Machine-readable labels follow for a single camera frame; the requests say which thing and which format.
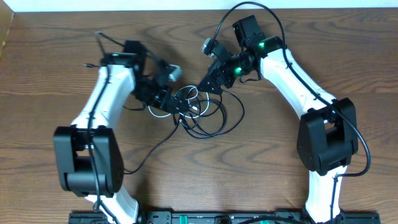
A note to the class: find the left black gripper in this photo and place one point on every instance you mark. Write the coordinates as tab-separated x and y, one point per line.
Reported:
164	102

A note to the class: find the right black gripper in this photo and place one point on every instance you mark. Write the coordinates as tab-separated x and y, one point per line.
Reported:
217	70

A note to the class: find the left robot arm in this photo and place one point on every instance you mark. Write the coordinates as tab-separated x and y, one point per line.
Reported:
89	161

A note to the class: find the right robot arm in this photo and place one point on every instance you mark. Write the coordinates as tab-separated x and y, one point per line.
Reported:
325	142

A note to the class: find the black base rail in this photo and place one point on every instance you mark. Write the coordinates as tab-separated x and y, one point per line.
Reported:
280	216

